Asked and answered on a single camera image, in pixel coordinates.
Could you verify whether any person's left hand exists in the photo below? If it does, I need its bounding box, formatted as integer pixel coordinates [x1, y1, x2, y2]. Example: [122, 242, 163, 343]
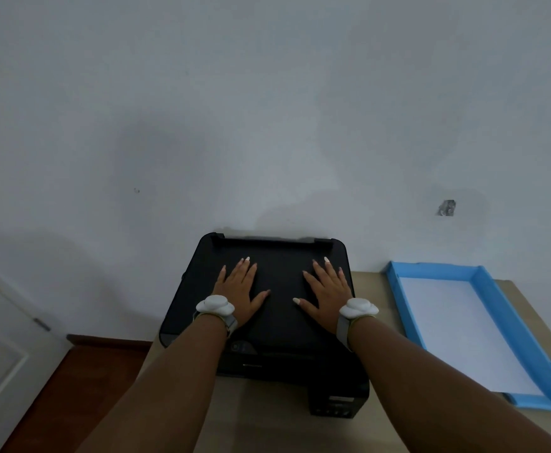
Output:
[214, 257, 272, 330]

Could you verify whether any person's right hand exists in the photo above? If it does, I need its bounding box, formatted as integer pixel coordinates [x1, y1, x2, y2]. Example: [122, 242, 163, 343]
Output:
[293, 257, 355, 329]

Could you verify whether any person's left forearm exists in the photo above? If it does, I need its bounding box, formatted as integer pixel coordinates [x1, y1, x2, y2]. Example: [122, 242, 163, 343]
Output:
[78, 315, 231, 453]

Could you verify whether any person's right forearm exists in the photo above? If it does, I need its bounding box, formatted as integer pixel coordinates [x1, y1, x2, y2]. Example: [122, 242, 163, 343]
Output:
[348, 317, 551, 453]

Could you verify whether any black inkjet printer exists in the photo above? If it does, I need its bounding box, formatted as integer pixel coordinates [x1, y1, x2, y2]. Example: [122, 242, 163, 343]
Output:
[159, 232, 370, 419]

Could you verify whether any white wrist tracker grey band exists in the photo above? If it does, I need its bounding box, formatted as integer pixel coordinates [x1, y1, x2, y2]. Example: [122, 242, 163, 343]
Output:
[192, 294, 239, 339]
[335, 297, 380, 353]

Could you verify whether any brown wooden baseboard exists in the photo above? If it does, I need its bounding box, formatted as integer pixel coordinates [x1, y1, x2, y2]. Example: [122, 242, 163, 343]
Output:
[66, 333, 154, 351]

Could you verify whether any white paper stack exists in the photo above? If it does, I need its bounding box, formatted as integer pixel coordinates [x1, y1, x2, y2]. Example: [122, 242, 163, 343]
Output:
[398, 276, 543, 396]

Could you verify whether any blue paper tray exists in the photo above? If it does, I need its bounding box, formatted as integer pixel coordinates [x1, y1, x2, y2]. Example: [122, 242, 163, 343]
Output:
[386, 260, 551, 412]

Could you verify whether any white door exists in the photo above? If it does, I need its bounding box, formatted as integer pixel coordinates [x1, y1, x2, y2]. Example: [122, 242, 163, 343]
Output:
[0, 254, 72, 453]

